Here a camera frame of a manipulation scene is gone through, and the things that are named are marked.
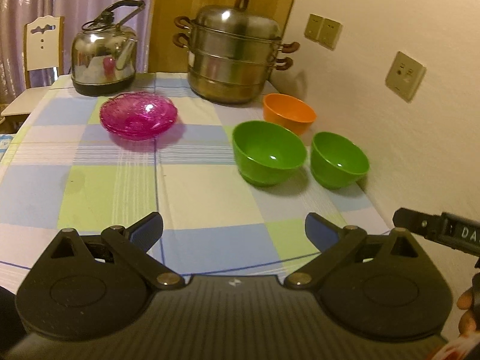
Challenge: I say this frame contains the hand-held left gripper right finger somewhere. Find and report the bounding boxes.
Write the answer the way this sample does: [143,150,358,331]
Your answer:
[283,212,421,291]

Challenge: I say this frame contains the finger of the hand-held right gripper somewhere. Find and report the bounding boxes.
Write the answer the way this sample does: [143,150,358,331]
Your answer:
[393,207,444,239]

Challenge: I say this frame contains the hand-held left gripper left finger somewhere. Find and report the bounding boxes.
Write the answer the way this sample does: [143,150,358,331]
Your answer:
[49,212,186,291]

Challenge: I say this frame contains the small green bowl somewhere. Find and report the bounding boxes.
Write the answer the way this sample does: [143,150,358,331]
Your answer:
[310,131,370,190]

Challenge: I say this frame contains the large green bowl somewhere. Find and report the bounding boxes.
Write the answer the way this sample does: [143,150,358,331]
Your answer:
[232,120,308,187]

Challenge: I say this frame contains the large pink glass plate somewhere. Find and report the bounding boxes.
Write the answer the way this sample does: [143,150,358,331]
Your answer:
[100,91,178,130]

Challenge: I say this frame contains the orange bowl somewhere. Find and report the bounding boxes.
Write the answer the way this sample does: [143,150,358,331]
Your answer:
[262,93,317,136]

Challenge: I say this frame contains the person's right hand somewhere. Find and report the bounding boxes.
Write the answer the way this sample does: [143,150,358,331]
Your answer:
[457,289,480,336]

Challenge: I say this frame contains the checked tablecloth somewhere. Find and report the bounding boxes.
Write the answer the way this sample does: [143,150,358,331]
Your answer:
[0,72,392,295]

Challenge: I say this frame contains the red white patterned cloth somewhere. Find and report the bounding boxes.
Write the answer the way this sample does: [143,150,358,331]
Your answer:
[431,335,480,360]

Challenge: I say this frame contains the blue white printed cloth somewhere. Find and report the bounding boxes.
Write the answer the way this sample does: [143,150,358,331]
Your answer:
[0,133,16,158]

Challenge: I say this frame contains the stainless steel kettle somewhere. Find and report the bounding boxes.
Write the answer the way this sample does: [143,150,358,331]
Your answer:
[70,0,146,97]

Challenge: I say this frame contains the stainless steel steamer pot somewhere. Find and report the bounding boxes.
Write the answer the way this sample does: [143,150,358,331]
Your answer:
[173,0,301,106]

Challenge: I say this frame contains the white wooden chair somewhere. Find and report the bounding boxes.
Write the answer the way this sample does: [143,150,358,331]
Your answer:
[0,16,65,121]

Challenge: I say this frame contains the beige wall socket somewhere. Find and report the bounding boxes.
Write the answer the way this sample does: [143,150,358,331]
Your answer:
[385,51,427,103]

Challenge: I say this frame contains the beige wall switch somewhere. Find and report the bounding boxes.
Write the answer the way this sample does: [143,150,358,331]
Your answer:
[319,18,342,50]
[304,13,324,42]

